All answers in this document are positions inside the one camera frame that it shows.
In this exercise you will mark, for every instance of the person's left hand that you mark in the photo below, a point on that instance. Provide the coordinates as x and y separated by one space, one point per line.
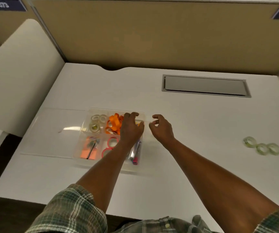
131 129

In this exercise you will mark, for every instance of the person's right hand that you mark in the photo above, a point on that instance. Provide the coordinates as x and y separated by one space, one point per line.
163 131

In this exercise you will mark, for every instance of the pink tape roll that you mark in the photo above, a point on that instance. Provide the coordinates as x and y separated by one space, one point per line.
103 152
108 142

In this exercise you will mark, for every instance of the beige tape roll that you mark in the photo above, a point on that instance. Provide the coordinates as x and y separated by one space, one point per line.
92 117
106 118

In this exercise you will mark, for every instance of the bag of coloured paper clips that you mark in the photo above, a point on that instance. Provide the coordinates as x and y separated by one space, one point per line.
93 140

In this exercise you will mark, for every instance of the clear plastic organizer box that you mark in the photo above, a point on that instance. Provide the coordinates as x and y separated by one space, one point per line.
110 165

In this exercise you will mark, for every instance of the dark pencil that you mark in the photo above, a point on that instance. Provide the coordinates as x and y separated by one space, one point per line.
91 150

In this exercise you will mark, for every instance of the pink sticky note pad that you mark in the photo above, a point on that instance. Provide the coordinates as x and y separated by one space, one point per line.
84 154

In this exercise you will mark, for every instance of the clear plastic lid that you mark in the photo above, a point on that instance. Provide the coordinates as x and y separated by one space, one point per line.
49 140

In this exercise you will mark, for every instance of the person's right forearm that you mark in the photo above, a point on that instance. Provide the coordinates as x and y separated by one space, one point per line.
222 186

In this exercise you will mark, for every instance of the person's left forearm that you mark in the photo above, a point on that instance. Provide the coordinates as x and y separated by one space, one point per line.
105 177

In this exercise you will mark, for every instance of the tan partition panel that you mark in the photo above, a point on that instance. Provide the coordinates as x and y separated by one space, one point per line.
166 33
6 24

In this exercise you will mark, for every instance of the green plaid shirt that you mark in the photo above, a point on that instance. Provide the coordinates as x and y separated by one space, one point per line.
69 211

